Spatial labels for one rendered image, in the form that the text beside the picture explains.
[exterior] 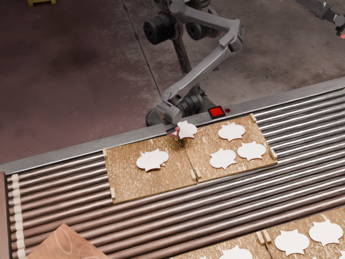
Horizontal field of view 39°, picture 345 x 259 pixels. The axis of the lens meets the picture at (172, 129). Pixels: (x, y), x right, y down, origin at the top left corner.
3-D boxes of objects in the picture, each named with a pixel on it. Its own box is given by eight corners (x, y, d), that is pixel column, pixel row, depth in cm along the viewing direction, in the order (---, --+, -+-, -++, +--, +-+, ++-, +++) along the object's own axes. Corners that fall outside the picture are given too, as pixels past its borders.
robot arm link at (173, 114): (175, 96, 231) (167, 89, 224) (192, 106, 224) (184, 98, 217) (161, 117, 230) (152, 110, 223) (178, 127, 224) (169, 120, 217)
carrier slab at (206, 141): (178, 134, 256) (178, 132, 255) (251, 116, 262) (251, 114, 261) (198, 184, 232) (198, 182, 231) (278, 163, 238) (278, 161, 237)
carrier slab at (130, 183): (102, 151, 251) (102, 149, 249) (178, 134, 256) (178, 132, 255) (113, 205, 226) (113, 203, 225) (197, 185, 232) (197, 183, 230)
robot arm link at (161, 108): (159, 99, 226) (152, 108, 224) (170, 105, 221) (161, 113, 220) (165, 108, 231) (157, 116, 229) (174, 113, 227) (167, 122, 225)
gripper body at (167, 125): (166, 132, 230) (161, 124, 225) (160, 117, 237) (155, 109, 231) (178, 126, 230) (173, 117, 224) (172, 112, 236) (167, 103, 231)
